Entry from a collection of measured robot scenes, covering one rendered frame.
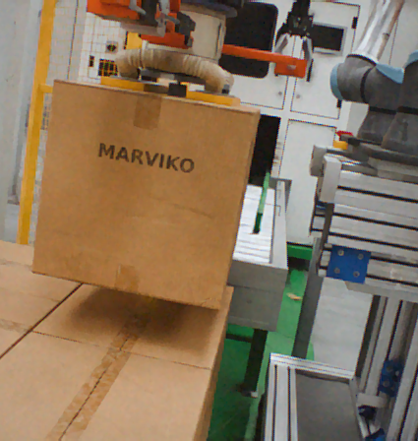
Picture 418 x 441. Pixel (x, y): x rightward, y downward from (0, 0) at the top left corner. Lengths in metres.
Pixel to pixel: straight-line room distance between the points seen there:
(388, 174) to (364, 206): 0.09
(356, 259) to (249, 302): 0.59
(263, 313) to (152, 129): 0.92
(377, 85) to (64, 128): 1.01
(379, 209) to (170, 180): 0.47
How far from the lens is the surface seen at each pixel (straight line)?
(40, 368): 1.21
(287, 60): 1.51
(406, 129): 1.39
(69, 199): 1.25
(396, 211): 1.39
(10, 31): 2.82
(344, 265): 1.44
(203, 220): 1.20
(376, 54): 2.02
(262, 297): 1.94
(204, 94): 1.31
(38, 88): 3.31
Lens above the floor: 1.09
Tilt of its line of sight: 11 degrees down
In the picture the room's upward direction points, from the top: 9 degrees clockwise
